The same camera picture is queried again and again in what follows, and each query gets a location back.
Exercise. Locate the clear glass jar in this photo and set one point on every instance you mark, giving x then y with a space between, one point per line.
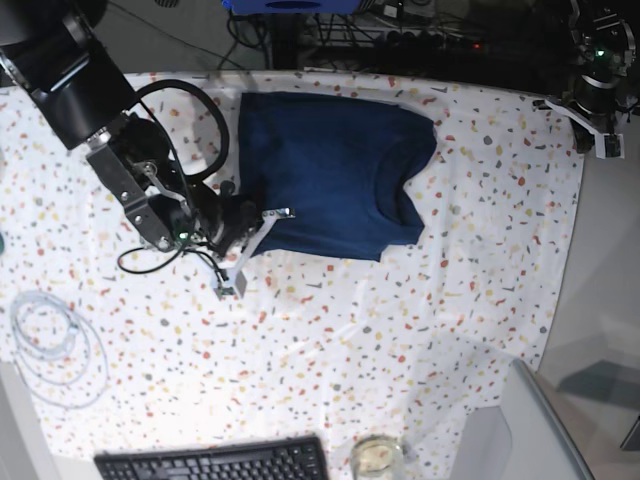
377 457

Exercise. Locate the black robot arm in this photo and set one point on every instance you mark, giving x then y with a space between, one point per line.
605 42
49 49

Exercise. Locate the black computer keyboard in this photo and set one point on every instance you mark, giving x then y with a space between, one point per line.
294 458

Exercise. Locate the terrazzo patterned table cloth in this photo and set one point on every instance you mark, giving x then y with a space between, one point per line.
120 352

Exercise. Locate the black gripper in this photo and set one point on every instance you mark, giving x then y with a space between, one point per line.
593 96
226 217

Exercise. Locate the black power strip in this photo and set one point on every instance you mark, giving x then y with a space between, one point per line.
438 40

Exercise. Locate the dark blue t-shirt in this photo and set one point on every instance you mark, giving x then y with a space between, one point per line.
341 164

